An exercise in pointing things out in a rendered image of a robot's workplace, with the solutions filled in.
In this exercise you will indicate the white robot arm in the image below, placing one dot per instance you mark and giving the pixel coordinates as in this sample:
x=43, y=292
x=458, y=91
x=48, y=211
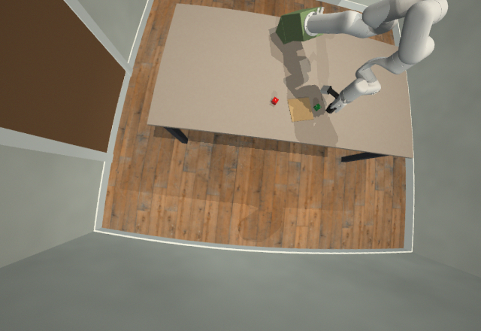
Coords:
x=412, y=46

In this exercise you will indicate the tan flat mat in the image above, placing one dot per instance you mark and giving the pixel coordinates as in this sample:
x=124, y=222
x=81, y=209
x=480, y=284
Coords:
x=300, y=109

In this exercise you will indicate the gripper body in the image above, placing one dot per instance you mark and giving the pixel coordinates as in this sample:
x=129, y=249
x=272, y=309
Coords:
x=338, y=104

